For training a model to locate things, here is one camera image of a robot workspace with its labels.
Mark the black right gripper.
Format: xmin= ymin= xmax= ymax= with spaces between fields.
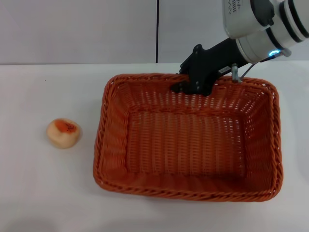
xmin=170 ymin=38 xmax=251 ymax=97

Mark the orange wicker basket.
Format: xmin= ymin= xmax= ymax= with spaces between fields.
xmin=92 ymin=73 xmax=283 ymax=203

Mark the round peach-coloured bun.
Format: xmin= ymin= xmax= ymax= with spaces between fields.
xmin=46 ymin=117 xmax=82 ymax=149

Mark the grey metal cable connector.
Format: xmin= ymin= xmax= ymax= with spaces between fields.
xmin=231 ymin=63 xmax=242 ymax=83

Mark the thin grey cable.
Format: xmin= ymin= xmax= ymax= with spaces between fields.
xmin=240 ymin=53 xmax=282 ymax=80

